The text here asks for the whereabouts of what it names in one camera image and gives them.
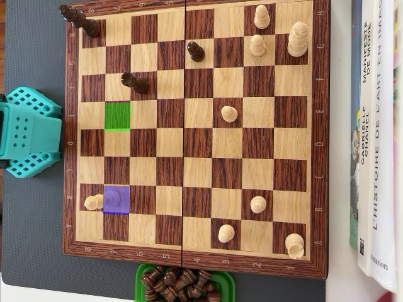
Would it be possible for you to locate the white chess queen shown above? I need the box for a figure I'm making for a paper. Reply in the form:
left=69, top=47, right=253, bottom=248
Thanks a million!
left=103, top=188, right=121, bottom=209

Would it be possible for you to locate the white chess pawn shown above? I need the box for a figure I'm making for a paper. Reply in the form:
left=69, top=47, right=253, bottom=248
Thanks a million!
left=250, top=195, right=268, bottom=214
left=249, top=34, right=267, bottom=58
left=218, top=223, right=236, bottom=243
left=220, top=105, right=239, bottom=124
left=254, top=4, right=271, bottom=30

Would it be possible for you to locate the dark brown chess rook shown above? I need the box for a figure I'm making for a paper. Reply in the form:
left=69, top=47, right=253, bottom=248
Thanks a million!
left=120, top=71, right=150, bottom=95

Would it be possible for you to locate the dark brown chess pawn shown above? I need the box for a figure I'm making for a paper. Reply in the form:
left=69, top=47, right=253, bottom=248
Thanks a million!
left=186, top=40, right=206, bottom=62

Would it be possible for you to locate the pale wooden chess piece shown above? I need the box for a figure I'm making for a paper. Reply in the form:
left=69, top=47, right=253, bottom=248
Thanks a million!
left=84, top=194, right=105, bottom=211

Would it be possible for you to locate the white chess rook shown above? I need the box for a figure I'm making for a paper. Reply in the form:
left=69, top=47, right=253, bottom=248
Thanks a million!
left=285, top=232, right=305, bottom=260

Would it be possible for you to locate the white chess king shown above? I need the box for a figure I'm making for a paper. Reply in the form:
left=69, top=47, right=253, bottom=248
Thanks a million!
left=287, top=21, right=310, bottom=58

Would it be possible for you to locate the dark brown chess king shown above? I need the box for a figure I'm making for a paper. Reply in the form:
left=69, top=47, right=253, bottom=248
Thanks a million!
left=59, top=4, right=101, bottom=39

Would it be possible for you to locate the wooden chessboard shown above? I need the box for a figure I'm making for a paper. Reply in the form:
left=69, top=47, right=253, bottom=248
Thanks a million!
left=62, top=0, right=330, bottom=281

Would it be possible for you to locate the green plastic tray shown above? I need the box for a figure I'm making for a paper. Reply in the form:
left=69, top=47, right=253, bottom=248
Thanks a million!
left=134, top=262, right=236, bottom=302

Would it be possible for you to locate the illustrated cartoon book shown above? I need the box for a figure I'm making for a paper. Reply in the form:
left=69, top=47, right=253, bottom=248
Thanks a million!
left=348, top=0, right=363, bottom=251

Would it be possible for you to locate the white Gabrielle Chanel book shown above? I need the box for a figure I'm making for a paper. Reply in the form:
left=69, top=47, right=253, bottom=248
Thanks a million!
left=357, top=0, right=380, bottom=277

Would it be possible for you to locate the white art history book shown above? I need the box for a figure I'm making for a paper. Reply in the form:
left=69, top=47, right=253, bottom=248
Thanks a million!
left=370, top=0, right=403, bottom=293

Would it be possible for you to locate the pink red object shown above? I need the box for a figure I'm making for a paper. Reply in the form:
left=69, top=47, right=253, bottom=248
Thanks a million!
left=374, top=291, right=403, bottom=302

